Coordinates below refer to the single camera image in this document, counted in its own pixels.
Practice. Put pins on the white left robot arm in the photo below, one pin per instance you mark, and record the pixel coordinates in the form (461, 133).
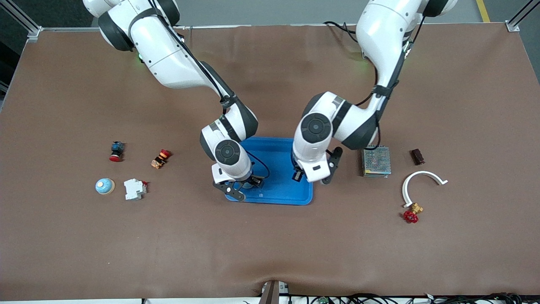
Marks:
(379, 33)

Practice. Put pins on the brass valve red handwheel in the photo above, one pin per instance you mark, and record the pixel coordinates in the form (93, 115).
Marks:
(410, 217)

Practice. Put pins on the white circuit breaker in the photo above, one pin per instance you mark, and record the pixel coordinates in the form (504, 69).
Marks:
(134, 189)

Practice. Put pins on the dark brown terminal block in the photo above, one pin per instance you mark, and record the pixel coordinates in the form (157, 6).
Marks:
(417, 156)

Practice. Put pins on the blue service bell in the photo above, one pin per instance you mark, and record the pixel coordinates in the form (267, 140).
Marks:
(244, 185)
(104, 186)

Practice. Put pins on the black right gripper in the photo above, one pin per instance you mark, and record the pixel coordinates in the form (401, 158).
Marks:
(252, 181)

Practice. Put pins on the red emergency stop button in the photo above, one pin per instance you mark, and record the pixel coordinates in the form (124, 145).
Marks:
(117, 150)

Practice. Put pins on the black connector block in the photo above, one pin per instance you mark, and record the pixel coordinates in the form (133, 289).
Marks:
(300, 178)

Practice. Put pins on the brown table mat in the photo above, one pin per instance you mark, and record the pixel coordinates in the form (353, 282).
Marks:
(270, 245)

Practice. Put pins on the white curved plastic clamp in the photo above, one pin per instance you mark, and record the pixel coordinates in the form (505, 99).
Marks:
(422, 172)

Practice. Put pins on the orange red push switch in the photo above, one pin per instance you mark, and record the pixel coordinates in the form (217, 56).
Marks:
(160, 159)

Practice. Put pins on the metal mesh power supply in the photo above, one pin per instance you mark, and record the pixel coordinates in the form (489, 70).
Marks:
(377, 162)

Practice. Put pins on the grey metal bracket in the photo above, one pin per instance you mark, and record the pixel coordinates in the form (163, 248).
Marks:
(272, 293)

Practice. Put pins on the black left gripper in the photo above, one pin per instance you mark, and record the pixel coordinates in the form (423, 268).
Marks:
(298, 174)

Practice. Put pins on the blue plastic tray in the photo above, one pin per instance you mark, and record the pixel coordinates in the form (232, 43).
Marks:
(276, 169)

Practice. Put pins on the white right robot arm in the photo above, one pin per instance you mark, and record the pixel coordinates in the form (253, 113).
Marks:
(168, 55)

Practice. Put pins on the aluminium frame corner post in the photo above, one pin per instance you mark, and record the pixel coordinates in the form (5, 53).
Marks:
(33, 33)
(513, 26)

